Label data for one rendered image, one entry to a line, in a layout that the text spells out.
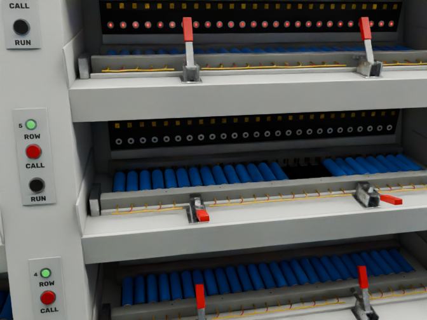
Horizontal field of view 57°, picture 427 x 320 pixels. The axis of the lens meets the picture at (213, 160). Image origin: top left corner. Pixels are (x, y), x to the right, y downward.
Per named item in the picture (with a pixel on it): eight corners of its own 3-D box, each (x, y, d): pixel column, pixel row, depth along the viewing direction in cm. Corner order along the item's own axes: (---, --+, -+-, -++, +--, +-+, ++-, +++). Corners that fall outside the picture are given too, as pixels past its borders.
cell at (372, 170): (362, 164, 74) (381, 181, 68) (352, 165, 73) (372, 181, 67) (363, 155, 73) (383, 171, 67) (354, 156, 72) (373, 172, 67)
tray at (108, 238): (471, 226, 64) (490, 173, 60) (84, 265, 54) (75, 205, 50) (398, 171, 82) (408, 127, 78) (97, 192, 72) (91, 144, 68)
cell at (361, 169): (352, 166, 73) (370, 181, 67) (342, 166, 73) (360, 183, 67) (353, 156, 72) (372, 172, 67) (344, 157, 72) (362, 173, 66)
